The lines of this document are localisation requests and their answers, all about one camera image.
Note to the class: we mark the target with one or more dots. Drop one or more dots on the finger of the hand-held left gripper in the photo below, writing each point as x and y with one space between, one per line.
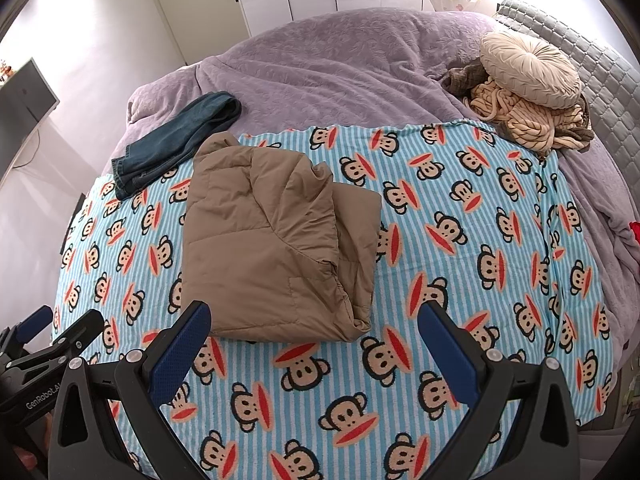
35 321
82 330

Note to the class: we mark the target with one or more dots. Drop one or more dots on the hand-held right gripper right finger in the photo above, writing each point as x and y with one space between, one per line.
450 355

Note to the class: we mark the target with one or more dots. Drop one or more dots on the white door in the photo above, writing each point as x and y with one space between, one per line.
200 5

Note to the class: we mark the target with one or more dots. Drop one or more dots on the round beige pleated cushion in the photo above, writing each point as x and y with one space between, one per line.
530 67

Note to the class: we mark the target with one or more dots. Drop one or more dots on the blue denim jeans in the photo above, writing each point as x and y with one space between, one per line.
175 135

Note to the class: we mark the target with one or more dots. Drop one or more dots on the wall mounted television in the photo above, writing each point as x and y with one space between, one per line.
25 92

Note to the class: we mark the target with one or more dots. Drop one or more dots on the brown puffer jacket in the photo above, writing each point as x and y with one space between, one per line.
265 240

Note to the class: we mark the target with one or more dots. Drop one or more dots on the monkey print striped blanket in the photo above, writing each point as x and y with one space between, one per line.
450 195

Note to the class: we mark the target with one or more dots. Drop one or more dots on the dark brown cloth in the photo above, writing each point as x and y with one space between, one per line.
460 77

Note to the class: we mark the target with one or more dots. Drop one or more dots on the red cloth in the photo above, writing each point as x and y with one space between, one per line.
635 232

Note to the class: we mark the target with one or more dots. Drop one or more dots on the quilted white headboard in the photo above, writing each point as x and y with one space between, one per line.
600 90

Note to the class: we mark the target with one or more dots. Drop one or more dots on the beige chunky knit blanket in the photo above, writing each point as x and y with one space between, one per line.
525 120

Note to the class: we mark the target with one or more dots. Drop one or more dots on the purple plush bedspread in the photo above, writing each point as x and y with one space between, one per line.
325 70

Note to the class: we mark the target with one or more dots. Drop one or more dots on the artificial flower decoration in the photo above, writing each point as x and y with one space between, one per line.
5 70

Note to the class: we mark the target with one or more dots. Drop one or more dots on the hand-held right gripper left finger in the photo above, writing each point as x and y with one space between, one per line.
182 355

